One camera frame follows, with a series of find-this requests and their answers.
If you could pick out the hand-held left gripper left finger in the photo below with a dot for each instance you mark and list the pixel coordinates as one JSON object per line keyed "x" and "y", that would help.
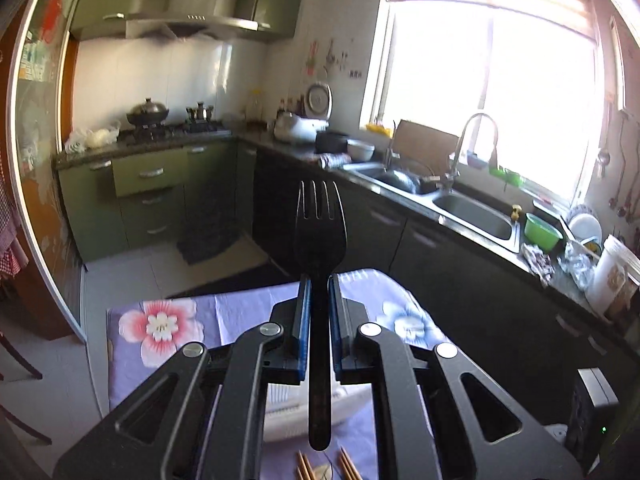
{"x": 304, "y": 330}

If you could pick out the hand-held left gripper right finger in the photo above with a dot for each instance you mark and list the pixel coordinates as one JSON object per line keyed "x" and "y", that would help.
{"x": 336, "y": 330}

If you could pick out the white utensil holder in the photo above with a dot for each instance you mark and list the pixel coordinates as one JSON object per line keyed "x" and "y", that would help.
{"x": 285, "y": 410}

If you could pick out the black plastic fork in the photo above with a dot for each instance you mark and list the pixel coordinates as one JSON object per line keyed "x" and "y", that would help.
{"x": 319, "y": 240}

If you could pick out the purple floral tablecloth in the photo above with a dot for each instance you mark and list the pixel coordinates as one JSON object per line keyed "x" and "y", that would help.
{"x": 240, "y": 320}

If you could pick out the dark floor mat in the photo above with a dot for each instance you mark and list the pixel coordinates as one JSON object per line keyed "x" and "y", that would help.
{"x": 210, "y": 242}

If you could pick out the dark under-sink cabinets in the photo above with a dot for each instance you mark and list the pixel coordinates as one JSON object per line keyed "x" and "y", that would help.
{"x": 450, "y": 270}

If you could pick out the dark pan in sink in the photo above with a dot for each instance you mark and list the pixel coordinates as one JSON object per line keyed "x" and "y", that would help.
{"x": 405, "y": 180}

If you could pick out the crumpled counter cloth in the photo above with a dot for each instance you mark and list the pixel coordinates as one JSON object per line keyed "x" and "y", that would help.
{"x": 334, "y": 161}

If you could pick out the steel double sink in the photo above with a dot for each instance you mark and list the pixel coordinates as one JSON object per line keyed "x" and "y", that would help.
{"x": 475, "y": 215}

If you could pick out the white bowl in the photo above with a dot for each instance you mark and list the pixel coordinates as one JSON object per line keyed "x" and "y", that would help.
{"x": 361, "y": 150}

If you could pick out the black cooker pot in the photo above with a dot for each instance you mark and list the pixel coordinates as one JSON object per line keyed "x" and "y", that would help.
{"x": 331, "y": 142}

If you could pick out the white rice cooker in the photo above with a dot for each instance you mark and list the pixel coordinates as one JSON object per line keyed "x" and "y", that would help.
{"x": 295, "y": 127}

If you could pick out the yellow basket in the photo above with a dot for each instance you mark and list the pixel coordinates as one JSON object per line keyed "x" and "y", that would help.
{"x": 379, "y": 130}

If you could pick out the brown cutting board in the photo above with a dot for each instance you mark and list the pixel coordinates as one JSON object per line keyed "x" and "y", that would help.
{"x": 425, "y": 145}

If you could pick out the patterned dish rag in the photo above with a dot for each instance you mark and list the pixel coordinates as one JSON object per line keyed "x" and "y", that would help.
{"x": 537, "y": 262}

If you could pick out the steel kitchen faucet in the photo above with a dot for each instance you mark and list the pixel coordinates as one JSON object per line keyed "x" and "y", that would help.
{"x": 457, "y": 155}

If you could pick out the green lower drawer cabinets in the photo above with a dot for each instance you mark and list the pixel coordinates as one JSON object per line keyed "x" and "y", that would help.
{"x": 145, "y": 180}

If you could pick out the dark sauce bottles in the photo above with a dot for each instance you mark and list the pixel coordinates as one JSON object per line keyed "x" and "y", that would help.
{"x": 290, "y": 106}

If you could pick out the yellow oil bottle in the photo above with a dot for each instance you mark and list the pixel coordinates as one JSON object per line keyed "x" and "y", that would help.
{"x": 255, "y": 107}

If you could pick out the green plastic bowl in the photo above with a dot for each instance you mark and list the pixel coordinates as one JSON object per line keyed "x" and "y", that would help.
{"x": 542, "y": 232}

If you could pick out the green soap tray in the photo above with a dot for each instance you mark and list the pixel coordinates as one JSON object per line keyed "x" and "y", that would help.
{"x": 510, "y": 176}

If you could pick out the black gas stove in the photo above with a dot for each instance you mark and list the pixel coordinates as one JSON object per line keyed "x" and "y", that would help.
{"x": 170, "y": 132}

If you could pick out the crumpled clear plastic bag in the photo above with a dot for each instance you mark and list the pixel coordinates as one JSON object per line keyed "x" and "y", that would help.
{"x": 575, "y": 265}

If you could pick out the dark wok with lid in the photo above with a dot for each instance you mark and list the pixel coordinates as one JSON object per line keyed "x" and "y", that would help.
{"x": 147, "y": 114}

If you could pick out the black box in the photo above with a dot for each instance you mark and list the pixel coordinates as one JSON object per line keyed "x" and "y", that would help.
{"x": 592, "y": 410}

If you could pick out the white plate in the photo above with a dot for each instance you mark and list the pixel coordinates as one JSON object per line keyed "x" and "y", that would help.
{"x": 585, "y": 225}

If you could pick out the white plastic container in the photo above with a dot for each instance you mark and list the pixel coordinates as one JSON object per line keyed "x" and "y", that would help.
{"x": 610, "y": 275}

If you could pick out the white plastic bags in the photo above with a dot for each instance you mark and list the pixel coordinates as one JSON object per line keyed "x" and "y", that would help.
{"x": 95, "y": 137}

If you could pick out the dark wooden chair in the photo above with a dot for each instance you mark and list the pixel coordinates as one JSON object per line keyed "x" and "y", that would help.
{"x": 20, "y": 360}

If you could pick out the white framed window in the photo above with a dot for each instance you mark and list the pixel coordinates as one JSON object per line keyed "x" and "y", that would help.
{"x": 525, "y": 100}

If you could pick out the red checkered apron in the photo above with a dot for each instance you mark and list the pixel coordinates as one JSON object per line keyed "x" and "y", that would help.
{"x": 12, "y": 230}

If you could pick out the glass sliding door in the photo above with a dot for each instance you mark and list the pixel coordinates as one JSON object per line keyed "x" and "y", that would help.
{"x": 45, "y": 135}

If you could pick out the steel range hood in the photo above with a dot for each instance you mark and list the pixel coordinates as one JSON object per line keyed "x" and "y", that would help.
{"x": 192, "y": 5}

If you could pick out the wall stickers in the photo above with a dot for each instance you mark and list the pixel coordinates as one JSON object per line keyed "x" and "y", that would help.
{"x": 325, "y": 57}

